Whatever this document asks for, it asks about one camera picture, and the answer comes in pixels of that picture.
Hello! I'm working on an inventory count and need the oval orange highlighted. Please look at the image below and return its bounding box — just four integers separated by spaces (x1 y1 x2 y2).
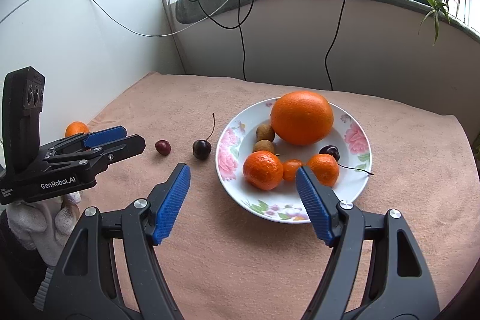
64 121 89 137

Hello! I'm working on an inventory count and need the reddish stemless cherry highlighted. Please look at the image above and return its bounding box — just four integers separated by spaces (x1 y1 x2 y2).
154 140 172 156

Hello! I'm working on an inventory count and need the dark cherry long stem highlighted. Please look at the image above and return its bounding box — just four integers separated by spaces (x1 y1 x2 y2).
192 114 216 161

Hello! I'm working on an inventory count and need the mandarin with stem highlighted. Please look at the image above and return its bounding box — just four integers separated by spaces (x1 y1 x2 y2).
307 154 339 188
242 150 284 191

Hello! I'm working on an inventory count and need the small kumquat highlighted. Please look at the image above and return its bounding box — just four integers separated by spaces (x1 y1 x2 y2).
282 159 303 182

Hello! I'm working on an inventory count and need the mandarin with stem centre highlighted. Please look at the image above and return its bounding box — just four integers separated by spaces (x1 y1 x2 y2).
242 150 284 191

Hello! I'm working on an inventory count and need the larger brown longan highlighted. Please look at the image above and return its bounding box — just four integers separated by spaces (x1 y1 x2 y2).
252 140 276 154

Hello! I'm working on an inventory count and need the large round orange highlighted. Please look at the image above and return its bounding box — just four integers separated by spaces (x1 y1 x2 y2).
270 91 334 146

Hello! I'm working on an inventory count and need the small brown longan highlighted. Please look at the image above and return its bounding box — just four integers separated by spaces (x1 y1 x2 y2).
256 124 276 142

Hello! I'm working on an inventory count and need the left gloved hand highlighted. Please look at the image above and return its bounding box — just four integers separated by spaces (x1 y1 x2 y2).
7 192 81 267

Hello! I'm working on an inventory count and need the striped sleeve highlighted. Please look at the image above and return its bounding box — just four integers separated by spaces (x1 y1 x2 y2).
33 266 55 312

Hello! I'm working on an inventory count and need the floral white plate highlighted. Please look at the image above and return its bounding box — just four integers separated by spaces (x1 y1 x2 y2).
214 97 374 225

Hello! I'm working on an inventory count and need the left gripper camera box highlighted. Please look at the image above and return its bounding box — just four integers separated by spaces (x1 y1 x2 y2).
1 67 45 177

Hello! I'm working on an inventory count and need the black cable left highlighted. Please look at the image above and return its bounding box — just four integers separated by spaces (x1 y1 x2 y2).
184 0 276 81

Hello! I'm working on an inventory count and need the black cable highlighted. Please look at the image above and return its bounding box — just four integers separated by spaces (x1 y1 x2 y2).
184 0 276 81
324 0 348 91

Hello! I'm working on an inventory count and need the black cable right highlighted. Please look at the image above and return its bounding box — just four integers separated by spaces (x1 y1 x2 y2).
324 0 348 91

